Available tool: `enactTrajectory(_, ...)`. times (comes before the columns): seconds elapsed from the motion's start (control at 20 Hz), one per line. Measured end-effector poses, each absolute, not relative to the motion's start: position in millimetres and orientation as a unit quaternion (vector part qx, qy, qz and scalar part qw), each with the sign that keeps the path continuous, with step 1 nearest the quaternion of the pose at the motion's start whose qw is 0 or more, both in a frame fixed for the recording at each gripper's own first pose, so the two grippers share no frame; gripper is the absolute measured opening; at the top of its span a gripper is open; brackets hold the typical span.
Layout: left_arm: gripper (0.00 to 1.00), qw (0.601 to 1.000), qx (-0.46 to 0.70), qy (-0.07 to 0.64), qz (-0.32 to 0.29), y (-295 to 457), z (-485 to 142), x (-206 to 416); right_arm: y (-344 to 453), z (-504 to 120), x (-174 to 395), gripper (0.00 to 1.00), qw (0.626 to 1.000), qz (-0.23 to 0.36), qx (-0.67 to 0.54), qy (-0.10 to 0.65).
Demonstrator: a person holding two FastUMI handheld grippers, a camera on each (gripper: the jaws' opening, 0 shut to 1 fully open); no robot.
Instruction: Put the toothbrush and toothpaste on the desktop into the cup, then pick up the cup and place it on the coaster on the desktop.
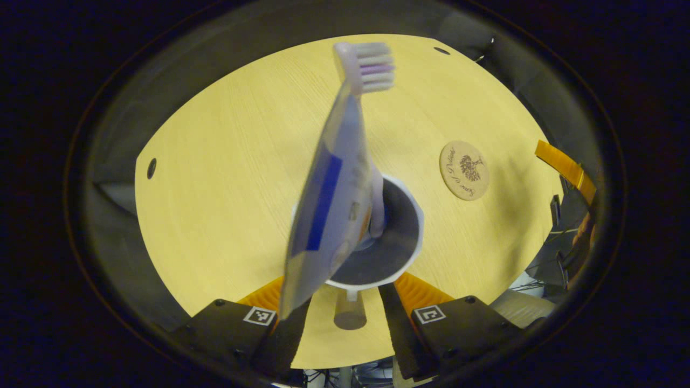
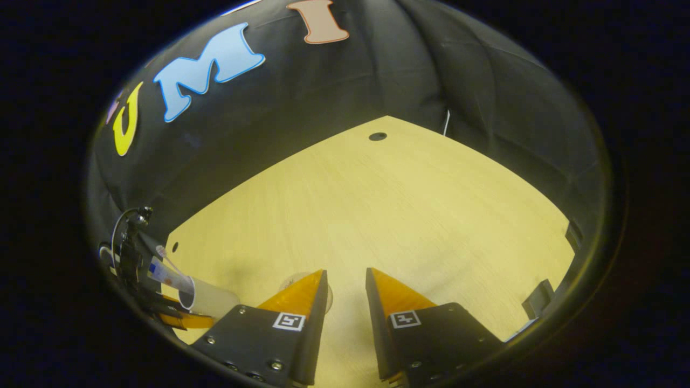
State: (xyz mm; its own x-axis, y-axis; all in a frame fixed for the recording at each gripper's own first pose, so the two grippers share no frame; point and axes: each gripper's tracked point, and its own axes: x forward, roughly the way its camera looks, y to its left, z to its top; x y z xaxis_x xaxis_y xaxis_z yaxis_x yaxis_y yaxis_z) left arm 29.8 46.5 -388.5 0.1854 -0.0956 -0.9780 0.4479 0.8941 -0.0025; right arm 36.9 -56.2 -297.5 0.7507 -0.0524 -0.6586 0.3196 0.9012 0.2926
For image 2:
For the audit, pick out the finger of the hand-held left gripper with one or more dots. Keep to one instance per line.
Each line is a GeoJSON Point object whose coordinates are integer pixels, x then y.
{"type": "Point", "coordinates": [159, 304]}
{"type": "Point", "coordinates": [186, 322]}

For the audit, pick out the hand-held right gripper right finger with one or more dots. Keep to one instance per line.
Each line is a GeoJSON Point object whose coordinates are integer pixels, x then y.
{"type": "Point", "coordinates": [377, 323]}

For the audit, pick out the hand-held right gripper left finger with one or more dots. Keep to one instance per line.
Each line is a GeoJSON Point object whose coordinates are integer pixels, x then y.
{"type": "Point", "coordinates": [318, 323]}

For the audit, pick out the white toothpaste tube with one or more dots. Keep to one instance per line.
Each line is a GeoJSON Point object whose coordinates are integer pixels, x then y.
{"type": "Point", "coordinates": [167, 275]}

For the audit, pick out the white cup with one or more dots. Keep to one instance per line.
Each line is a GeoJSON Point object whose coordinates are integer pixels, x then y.
{"type": "Point", "coordinates": [215, 302]}

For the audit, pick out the round cork coaster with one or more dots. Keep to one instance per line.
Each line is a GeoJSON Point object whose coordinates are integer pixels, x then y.
{"type": "Point", "coordinates": [288, 283]}

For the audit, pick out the light wooden desktop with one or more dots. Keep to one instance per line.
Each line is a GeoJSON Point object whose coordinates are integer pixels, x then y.
{"type": "Point", "coordinates": [404, 205]}

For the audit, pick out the black rectangular object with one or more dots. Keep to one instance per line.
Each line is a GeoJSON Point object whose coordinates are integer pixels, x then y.
{"type": "Point", "coordinates": [539, 299]}

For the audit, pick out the small dark object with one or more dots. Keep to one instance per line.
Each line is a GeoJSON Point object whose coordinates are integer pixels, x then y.
{"type": "Point", "coordinates": [573, 237]}

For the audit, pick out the black backdrop cloth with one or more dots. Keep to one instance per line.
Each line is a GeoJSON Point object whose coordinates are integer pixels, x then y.
{"type": "Point", "coordinates": [377, 81]}

